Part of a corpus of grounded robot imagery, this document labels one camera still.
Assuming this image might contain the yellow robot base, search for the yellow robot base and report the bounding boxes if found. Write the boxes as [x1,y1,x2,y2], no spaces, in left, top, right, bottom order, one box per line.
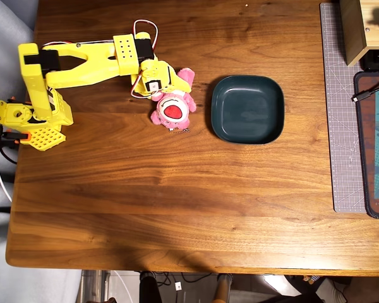
[0,90,74,153]

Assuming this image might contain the short red white servo wire loop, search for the short red white servo wire loop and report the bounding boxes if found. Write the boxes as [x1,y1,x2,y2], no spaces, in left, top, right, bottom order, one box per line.
[130,71,152,100]

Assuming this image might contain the light wooden box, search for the light wooden box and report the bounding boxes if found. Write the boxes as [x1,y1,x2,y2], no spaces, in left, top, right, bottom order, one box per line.
[339,0,379,67]

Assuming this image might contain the long red white servo wire loop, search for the long red white servo wire loop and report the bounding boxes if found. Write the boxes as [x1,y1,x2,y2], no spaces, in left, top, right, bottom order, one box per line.
[132,19,159,51]

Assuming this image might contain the black device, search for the black device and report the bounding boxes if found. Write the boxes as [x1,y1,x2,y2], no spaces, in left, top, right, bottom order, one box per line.
[359,49,379,72]

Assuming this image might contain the yellow gripper black servo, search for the yellow gripper black servo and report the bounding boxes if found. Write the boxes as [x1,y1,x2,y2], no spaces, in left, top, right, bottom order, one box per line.
[134,59,192,97]

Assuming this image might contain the grey cutting mat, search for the grey cutting mat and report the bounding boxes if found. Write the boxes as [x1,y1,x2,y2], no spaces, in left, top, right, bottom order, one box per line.
[319,2,379,214]

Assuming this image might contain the pink strawberry bear plush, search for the pink strawberry bear plush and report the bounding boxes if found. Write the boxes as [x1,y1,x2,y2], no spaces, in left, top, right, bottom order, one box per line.
[150,67,197,133]

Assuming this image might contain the printed black-edged mouse pad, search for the printed black-edged mouse pad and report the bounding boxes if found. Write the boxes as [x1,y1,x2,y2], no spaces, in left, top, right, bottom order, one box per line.
[353,71,379,219]

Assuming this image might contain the wooden leg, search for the wooden leg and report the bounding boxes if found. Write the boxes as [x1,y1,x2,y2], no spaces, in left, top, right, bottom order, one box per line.
[214,273,234,303]

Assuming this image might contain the metal rack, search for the metal rack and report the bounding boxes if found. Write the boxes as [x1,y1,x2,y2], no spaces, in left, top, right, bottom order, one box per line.
[81,270,112,303]

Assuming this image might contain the black USB cable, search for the black USB cable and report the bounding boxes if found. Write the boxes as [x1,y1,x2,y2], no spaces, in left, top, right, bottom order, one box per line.
[350,81,379,104]

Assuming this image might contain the dark green square bin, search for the dark green square bin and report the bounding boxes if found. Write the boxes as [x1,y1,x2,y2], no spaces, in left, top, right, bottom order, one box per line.
[210,74,286,145]

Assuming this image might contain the black pole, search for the black pole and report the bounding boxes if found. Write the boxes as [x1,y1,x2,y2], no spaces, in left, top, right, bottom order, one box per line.
[138,271,162,303]

